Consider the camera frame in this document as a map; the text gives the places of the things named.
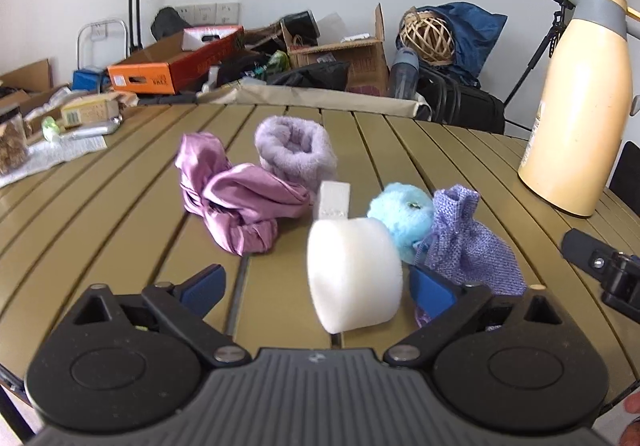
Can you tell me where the white foam roll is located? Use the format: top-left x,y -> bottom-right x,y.
306,217 -> 404,333

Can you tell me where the black suitcase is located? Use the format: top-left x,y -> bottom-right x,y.
415,64 -> 507,135

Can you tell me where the cream thermos jug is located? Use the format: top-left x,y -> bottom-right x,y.
517,0 -> 640,219

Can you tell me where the blue fabric bag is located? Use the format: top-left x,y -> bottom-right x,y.
397,1 -> 509,88

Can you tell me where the wicker ball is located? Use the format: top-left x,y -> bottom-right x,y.
400,9 -> 456,65

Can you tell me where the black cap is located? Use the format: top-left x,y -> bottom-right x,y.
150,6 -> 194,42

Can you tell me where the tan folding table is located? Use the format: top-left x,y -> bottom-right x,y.
0,101 -> 640,407

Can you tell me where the flat cardboard box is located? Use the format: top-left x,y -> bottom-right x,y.
0,59 -> 54,95

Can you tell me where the blue small box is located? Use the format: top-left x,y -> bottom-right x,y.
72,69 -> 109,90

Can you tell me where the open brown cardboard box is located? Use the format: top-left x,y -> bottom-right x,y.
280,4 -> 391,98

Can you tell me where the black tripod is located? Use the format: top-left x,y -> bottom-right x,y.
502,0 -> 576,132

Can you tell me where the purple satin cloth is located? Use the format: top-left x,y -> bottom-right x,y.
175,132 -> 316,256

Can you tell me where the purple fuzzy cuff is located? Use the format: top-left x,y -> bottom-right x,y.
254,115 -> 338,194

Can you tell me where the black pouch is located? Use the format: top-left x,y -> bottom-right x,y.
282,11 -> 321,42

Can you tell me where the green plastic bag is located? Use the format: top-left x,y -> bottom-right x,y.
267,50 -> 291,78

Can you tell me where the white metal frame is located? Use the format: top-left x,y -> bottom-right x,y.
77,19 -> 129,72

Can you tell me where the silver foil packet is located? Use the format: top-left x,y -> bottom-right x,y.
62,119 -> 124,142

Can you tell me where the blue plush toy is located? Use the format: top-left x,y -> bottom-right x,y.
367,182 -> 436,264

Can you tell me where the white printed paper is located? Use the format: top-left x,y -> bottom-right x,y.
0,133 -> 109,190

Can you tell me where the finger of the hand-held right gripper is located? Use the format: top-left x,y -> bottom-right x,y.
560,229 -> 640,322

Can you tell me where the orange cardboard box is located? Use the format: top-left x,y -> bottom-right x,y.
107,26 -> 246,95

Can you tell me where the yellow green small box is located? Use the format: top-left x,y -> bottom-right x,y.
60,94 -> 121,128

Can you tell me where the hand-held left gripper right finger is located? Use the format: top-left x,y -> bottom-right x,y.
383,266 -> 561,370

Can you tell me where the black bag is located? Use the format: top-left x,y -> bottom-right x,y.
267,61 -> 351,92

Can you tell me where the purple burlap pouch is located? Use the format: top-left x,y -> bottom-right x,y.
414,185 -> 528,332

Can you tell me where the white foam block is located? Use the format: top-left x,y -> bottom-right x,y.
313,180 -> 351,221

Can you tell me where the clear jar of nuts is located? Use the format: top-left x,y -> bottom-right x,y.
0,104 -> 31,177

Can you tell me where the grey blue water bottle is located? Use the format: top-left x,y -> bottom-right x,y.
387,48 -> 421,100

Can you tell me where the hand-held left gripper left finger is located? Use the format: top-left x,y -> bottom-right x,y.
75,264 -> 252,368

